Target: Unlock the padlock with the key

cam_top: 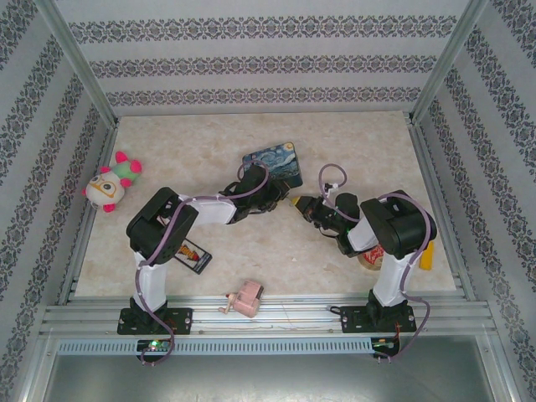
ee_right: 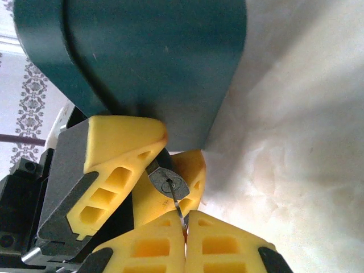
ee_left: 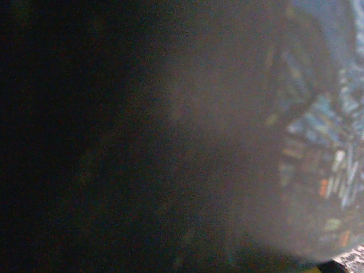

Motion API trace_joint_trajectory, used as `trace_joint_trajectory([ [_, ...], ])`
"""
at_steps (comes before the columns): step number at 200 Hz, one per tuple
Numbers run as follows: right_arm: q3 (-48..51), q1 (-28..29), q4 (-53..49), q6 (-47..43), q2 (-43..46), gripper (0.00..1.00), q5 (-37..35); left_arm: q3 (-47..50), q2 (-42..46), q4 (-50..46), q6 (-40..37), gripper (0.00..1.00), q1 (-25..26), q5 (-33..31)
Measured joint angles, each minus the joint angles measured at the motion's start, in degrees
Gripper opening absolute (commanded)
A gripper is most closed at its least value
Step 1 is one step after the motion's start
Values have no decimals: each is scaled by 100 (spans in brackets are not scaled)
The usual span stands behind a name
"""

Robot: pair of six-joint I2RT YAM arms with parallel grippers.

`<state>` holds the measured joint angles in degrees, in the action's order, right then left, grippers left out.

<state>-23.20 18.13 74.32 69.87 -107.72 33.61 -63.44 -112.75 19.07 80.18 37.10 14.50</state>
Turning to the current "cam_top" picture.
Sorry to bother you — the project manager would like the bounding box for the starry night print box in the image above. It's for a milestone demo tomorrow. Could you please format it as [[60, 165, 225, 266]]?
[[241, 141, 303, 190]]

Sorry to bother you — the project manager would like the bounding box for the red gold tape roll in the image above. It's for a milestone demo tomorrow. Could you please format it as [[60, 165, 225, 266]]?
[[358, 245, 389, 272]]

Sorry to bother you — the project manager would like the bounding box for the black printed card pack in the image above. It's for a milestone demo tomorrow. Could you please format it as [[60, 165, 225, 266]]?
[[179, 238, 214, 276]]

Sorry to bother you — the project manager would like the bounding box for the yellow block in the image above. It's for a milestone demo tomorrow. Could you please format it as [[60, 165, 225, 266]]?
[[420, 242, 436, 271]]

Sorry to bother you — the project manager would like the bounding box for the pink pencil sharpener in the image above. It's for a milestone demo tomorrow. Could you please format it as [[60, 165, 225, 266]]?
[[217, 280, 265, 319]]

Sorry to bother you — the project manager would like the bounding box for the white pink green plush toy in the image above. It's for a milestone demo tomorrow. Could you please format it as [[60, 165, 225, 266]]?
[[81, 151, 145, 215]]

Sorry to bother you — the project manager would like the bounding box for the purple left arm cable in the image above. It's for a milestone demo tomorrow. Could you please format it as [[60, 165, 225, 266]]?
[[136, 161, 271, 368]]

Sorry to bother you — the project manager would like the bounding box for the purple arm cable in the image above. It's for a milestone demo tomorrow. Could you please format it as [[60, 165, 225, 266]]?
[[136, 161, 271, 368], [318, 163, 435, 365]]

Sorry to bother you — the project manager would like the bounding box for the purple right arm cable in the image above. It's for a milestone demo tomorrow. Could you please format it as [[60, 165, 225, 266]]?
[[318, 163, 435, 365]]

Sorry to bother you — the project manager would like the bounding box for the aluminium front rail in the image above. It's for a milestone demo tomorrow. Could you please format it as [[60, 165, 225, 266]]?
[[39, 295, 495, 338]]

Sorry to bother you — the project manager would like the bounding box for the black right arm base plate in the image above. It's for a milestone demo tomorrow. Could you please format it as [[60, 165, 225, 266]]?
[[338, 305, 418, 335]]

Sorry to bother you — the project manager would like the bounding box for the aluminium side rail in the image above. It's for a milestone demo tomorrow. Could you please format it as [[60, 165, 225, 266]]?
[[56, 123, 121, 305], [408, 121, 477, 301]]

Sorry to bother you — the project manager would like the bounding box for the slotted grey cable duct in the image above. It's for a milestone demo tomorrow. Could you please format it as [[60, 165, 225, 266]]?
[[56, 338, 374, 357]]

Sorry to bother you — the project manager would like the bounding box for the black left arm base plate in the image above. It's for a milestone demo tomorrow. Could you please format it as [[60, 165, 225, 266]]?
[[116, 307, 193, 336]]

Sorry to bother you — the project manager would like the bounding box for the aluminium frame post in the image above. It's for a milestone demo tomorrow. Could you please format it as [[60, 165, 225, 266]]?
[[33, 0, 121, 126], [408, 0, 491, 125]]

